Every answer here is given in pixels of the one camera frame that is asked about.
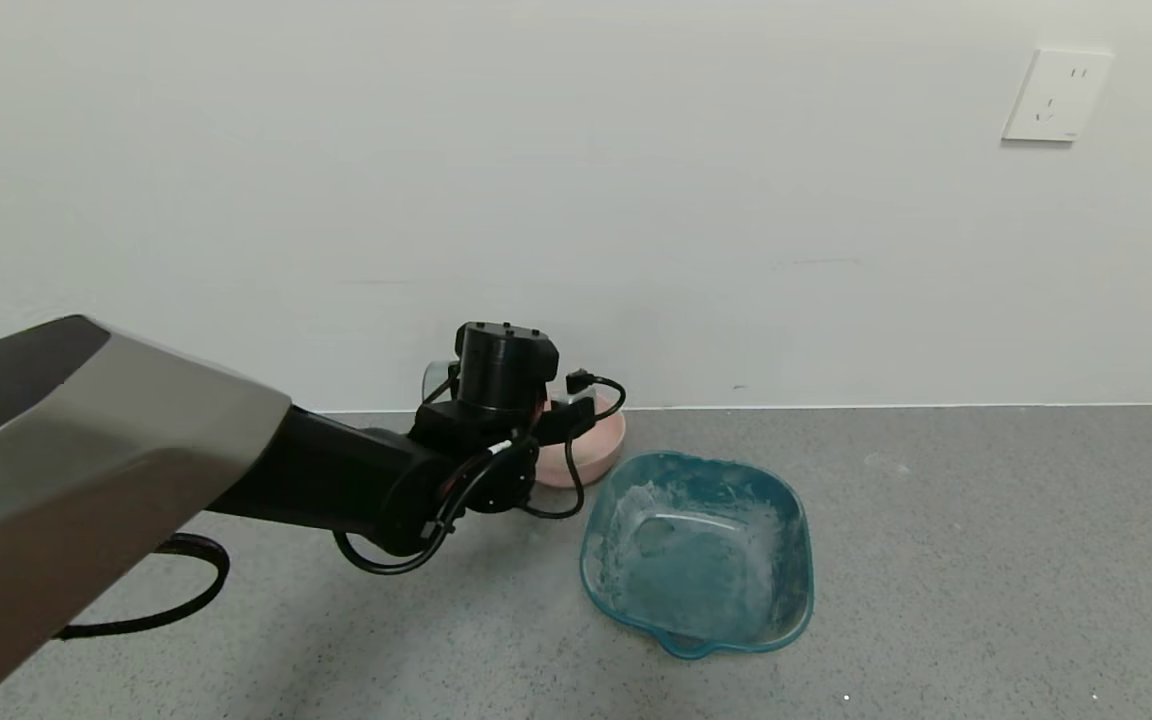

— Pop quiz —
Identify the teal square plastic basin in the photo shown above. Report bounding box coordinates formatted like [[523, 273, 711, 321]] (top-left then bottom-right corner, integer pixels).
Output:
[[579, 450, 815, 660]]

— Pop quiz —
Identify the black camera cable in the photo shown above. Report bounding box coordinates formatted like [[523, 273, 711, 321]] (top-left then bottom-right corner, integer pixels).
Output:
[[333, 367, 629, 577]]

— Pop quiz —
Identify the pink bowl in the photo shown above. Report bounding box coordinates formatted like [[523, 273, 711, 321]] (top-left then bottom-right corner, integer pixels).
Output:
[[533, 399, 628, 491]]

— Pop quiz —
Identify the clear ribbed plastic cup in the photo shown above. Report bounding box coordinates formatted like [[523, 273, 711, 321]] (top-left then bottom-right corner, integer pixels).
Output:
[[421, 357, 463, 404]]

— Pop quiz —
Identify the white powder residue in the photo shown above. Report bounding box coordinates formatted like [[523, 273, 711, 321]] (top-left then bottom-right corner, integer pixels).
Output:
[[598, 480, 785, 641]]

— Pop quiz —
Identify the white wall socket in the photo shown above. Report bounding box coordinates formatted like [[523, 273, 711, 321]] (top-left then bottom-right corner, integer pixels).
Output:
[[1001, 48, 1115, 144]]

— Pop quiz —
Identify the thin gripper wire bundle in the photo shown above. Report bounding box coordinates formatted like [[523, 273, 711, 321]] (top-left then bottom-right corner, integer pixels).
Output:
[[439, 438, 519, 523]]

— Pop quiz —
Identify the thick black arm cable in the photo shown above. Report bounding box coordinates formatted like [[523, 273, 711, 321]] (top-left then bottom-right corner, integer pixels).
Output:
[[53, 532, 232, 642]]

